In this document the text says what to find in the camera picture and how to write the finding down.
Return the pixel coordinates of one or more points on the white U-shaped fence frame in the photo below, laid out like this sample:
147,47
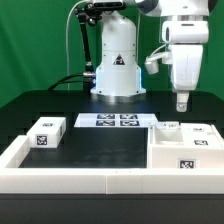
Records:
16,179

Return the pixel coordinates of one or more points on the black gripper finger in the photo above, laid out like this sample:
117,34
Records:
182,100

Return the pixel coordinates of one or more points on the white cabinet body box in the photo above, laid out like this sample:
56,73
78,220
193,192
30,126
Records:
166,149

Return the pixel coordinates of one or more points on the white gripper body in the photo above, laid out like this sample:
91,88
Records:
186,64

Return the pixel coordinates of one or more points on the white cabinet top block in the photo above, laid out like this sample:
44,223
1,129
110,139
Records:
47,132

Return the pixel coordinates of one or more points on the white marker base plate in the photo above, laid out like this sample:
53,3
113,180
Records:
114,120

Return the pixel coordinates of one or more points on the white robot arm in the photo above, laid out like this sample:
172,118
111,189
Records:
183,31

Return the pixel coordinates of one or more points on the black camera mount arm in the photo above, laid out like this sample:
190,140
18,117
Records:
88,15

